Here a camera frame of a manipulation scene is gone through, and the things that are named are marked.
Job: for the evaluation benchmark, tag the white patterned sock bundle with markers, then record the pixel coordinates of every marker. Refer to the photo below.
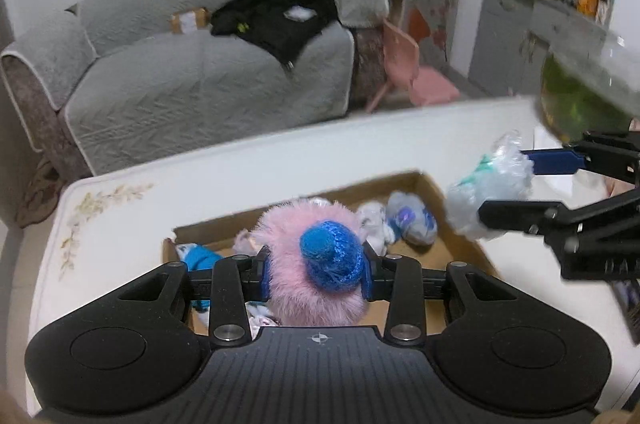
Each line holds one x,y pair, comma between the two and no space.
372,224

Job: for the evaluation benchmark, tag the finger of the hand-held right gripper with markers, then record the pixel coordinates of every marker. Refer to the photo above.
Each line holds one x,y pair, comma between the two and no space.
555,162
515,214

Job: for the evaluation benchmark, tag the white cloth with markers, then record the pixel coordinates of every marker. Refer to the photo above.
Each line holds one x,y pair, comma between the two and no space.
260,321

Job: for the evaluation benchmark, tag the green translucent container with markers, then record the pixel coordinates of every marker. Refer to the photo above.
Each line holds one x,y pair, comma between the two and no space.
575,104

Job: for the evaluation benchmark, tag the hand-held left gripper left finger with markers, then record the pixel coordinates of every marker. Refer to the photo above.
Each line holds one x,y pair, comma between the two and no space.
265,279

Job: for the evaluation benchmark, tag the pink plastic chair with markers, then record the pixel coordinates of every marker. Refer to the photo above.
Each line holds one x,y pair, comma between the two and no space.
430,87

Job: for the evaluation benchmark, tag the pastel pink sock bundle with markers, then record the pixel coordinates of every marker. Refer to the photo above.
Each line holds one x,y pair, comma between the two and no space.
245,241

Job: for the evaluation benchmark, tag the brown patterned rug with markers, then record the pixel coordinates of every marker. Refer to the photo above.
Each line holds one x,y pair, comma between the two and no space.
40,189

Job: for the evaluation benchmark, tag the clear plastic teal sock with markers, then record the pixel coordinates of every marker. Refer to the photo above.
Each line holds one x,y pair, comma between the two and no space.
495,184

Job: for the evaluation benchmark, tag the grey quilted sofa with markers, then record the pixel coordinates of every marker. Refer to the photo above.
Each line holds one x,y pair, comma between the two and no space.
175,94

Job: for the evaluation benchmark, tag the small cardboard parcel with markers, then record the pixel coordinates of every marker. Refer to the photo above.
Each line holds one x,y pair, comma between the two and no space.
187,20

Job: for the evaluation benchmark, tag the grey cabinet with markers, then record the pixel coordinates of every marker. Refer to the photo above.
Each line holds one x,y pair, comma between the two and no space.
505,34

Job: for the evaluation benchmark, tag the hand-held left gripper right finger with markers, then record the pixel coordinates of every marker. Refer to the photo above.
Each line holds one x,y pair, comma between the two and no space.
367,276

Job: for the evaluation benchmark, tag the cardboard box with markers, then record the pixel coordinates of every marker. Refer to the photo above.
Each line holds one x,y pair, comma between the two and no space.
345,191

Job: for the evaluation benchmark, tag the black clothing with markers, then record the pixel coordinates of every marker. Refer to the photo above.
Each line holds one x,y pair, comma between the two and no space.
280,24

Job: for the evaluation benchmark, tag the pink fluffy blue sock bundle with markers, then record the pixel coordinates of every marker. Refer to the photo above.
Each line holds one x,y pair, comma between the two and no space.
285,264

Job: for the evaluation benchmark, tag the blue sock bundle pink tie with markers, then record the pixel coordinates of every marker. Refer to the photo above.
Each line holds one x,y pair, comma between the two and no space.
200,256

